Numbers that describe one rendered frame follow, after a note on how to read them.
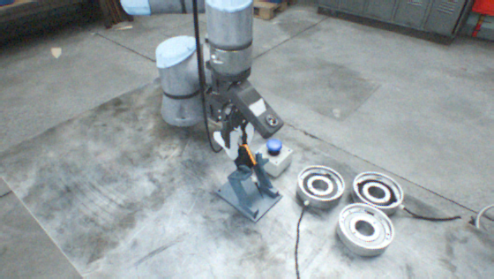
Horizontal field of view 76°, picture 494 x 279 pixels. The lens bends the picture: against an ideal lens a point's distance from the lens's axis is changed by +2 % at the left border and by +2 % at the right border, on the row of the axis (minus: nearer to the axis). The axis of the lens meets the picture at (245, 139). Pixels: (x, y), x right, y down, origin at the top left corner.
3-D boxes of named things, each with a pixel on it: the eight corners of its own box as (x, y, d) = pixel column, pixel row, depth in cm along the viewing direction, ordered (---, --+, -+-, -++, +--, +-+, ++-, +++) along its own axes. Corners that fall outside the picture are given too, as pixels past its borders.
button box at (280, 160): (291, 162, 82) (293, 148, 79) (275, 177, 78) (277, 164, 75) (266, 149, 86) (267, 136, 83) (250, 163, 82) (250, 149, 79)
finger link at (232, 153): (219, 148, 70) (220, 114, 65) (238, 162, 67) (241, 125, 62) (209, 154, 68) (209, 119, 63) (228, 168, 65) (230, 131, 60)
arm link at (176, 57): (163, 76, 97) (154, 33, 89) (206, 74, 99) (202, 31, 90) (159, 96, 88) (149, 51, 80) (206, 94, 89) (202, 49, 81)
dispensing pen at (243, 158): (265, 203, 68) (232, 135, 64) (253, 201, 71) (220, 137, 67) (271, 197, 69) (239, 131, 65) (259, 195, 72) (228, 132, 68)
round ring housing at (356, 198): (342, 205, 72) (347, 193, 69) (358, 177, 78) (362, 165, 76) (390, 227, 67) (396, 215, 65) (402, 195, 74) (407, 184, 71)
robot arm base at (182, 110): (152, 113, 99) (145, 86, 93) (187, 94, 108) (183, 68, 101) (183, 132, 92) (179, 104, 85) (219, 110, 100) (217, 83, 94)
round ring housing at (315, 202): (310, 170, 80) (312, 159, 77) (348, 191, 75) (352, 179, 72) (287, 195, 74) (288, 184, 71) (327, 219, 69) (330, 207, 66)
